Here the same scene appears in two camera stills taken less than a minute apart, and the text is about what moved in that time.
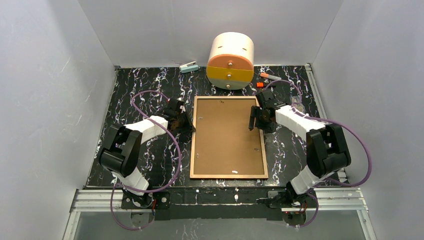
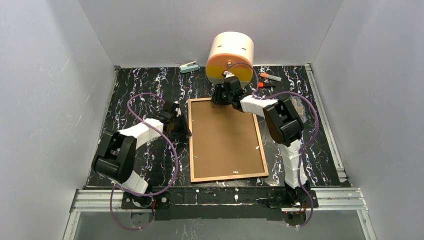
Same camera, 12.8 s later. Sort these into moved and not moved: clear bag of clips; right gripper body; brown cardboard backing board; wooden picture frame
Moved: right gripper body
Not moved: brown cardboard backing board; wooden picture frame; clear bag of clips
